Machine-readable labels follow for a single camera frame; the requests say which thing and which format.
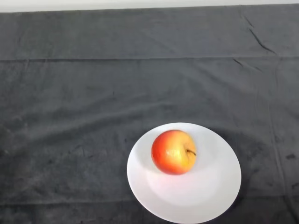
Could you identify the black cloth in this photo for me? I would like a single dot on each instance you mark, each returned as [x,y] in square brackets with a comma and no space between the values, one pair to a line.
[93,81]

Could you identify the white round plate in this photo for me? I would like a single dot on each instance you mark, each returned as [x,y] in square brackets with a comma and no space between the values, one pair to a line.
[194,193]

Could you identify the red yellow apple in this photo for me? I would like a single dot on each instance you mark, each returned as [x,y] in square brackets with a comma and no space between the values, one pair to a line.
[172,152]

